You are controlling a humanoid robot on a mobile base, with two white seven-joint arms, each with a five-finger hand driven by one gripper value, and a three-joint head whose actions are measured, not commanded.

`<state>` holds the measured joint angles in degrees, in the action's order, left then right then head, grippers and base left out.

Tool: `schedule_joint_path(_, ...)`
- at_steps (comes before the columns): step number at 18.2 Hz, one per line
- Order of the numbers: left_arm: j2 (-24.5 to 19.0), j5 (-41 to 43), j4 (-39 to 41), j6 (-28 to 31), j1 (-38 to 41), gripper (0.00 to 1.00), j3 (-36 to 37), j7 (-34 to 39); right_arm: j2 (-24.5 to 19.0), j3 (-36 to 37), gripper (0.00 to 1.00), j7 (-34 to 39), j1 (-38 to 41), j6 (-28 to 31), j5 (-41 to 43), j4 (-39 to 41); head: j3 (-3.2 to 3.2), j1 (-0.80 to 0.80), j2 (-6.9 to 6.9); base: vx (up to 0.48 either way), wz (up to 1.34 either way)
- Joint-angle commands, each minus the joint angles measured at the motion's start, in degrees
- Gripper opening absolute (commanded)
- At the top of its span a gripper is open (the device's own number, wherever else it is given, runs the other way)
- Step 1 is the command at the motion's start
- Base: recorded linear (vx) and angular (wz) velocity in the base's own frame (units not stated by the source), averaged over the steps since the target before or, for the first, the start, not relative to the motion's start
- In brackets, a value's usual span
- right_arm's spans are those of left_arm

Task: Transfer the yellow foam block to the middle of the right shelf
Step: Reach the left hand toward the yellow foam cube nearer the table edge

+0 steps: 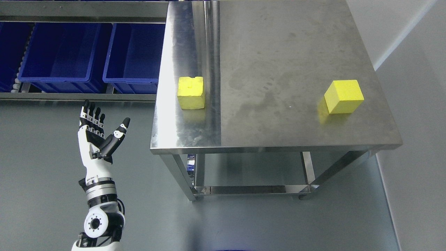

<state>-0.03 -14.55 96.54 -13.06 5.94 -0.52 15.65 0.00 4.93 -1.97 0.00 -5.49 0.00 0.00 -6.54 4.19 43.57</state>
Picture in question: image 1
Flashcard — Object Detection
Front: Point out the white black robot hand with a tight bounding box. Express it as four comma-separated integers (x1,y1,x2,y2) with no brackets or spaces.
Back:
77,100,131,184

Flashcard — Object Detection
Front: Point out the yellow foam block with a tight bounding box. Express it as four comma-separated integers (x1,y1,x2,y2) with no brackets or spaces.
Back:
177,76,205,110
324,79,364,114

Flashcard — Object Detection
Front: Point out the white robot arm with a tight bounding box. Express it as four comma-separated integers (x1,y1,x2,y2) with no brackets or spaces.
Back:
71,178,125,251

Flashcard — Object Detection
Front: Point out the blue plastic bin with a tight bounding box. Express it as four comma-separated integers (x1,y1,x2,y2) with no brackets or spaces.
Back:
18,23,113,93
102,23,166,95
0,22,31,92

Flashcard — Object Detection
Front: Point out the stainless steel table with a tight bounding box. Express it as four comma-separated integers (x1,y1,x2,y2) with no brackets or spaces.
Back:
150,0,402,201

